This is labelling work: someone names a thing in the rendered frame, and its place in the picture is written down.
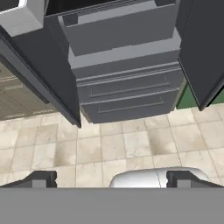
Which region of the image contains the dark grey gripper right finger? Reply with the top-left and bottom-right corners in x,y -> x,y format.
165,170 -> 224,189

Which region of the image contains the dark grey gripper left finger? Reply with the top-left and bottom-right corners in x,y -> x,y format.
0,170 -> 58,189

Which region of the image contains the grey fridge drawer front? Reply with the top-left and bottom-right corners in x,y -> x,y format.
80,88 -> 180,124
76,67 -> 185,105

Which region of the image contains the dark grey fridge door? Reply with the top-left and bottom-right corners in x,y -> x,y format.
175,0 -> 224,112
0,0 -> 82,129

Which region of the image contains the dark grey fridge body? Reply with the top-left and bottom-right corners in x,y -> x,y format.
43,0 -> 188,125

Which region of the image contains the grey fridge inner shelf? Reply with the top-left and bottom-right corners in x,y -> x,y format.
57,0 -> 181,57

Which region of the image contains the white rounded object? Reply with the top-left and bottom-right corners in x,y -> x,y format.
108,166 -> 212,189

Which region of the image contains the green cabinet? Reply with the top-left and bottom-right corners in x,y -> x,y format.
176,80 -> 224,110

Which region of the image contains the beige cupboard run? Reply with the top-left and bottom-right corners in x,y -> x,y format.
0,62 -> 58,121

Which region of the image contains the light grey door bin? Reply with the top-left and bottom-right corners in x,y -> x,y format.
0,0 -> 49,38

